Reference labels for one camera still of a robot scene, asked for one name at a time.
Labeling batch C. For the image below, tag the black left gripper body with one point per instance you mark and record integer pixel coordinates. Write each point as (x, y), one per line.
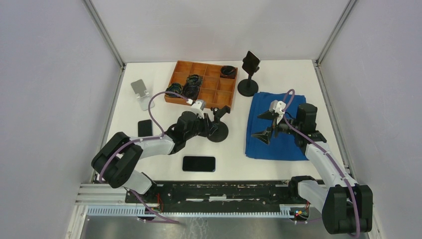
(201, 126)

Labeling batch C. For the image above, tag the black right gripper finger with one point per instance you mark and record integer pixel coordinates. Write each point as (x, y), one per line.
(264, 136)
(268, 115)

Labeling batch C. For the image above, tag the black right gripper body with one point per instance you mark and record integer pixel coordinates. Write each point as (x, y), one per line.
(283, 127)

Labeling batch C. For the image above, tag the black phone stand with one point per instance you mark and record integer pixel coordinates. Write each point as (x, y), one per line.
(218, 129)
(247, 87)

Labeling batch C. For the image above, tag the blue cloth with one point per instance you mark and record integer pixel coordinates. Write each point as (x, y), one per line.
(280, 148)

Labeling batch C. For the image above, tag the black phone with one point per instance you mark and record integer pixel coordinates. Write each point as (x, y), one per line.
(250, 63)
(198, 164)

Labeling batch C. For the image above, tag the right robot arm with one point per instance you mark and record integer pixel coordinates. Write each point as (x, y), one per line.
(346, 207)

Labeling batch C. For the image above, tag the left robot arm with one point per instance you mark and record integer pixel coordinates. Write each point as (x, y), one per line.
(116, 161)

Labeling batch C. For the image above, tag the black phone under left arm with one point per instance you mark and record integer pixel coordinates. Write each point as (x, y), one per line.
(144, 128)

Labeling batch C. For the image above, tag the silver metal phone stand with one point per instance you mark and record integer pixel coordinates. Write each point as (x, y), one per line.
(142, 95)

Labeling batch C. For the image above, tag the rolled tie front centre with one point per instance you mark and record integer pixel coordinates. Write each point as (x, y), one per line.
(191, 91)

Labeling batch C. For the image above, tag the rolled tie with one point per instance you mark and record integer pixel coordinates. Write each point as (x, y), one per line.
(195, 80)
(228, 72)
(174, 90)
(191, 91)

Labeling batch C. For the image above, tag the rolled tie centre top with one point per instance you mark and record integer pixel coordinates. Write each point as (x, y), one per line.
(195, 80)

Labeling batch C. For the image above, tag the rolled tie front left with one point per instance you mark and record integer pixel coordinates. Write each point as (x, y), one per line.
(174, 90)

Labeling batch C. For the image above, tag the rolled tie back right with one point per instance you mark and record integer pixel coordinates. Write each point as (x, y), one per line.
(228, 72)

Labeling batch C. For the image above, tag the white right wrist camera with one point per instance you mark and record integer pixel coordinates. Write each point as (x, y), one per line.
(277, 108)

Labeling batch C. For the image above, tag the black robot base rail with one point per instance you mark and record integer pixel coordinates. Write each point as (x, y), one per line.
(222, 196)

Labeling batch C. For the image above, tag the aluminium frame post right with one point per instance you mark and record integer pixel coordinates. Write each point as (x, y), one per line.
(336, 30)

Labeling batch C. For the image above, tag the aluminium frame post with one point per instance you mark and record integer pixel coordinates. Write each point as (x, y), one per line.
(336, 30)
(104, 32)

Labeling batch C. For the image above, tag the white toothed cable duct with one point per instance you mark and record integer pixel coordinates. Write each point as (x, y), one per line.
(141, 211)

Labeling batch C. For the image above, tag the aluminium frame post left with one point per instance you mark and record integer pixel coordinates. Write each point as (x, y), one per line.
(104, 32)

